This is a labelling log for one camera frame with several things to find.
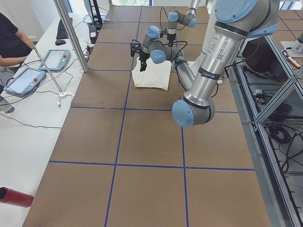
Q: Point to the red cylinder bottle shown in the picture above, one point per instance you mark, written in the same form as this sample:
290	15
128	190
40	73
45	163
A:
16	198

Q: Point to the far teach pendant tablet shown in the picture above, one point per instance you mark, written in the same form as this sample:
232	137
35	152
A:
56	59

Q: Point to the black computer mouse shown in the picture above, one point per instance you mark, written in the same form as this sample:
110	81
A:
59	42

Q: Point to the cream long-sleeve cat shirt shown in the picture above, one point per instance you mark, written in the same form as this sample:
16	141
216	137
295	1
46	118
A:
155	75

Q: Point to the teach pendant tablet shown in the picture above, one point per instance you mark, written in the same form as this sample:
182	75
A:
25	82
56	59

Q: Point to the black computer keyboard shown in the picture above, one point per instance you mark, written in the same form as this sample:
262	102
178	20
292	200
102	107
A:
61	31

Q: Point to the aluminium side frame rail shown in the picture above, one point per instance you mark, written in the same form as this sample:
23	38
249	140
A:
268	90

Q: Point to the pink reaching stick white hook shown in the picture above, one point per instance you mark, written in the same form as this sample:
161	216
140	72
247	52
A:
61	92

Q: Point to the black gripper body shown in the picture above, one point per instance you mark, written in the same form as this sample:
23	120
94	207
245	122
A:
170	38
143	57

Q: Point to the seated person black shirt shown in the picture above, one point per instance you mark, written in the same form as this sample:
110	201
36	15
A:
15	46

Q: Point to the grey third robot arm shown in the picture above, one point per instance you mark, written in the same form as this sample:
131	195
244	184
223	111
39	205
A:
293	48

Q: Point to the aluminium frame post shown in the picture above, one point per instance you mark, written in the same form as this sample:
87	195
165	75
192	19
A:
64	16

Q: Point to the near teach pendant tablet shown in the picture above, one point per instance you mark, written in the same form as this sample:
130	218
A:
25	82

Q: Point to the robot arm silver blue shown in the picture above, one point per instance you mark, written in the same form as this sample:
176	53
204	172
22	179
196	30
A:
235	20
175	18

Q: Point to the clear plastic water bottle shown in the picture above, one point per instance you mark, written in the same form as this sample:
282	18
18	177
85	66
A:
5	106

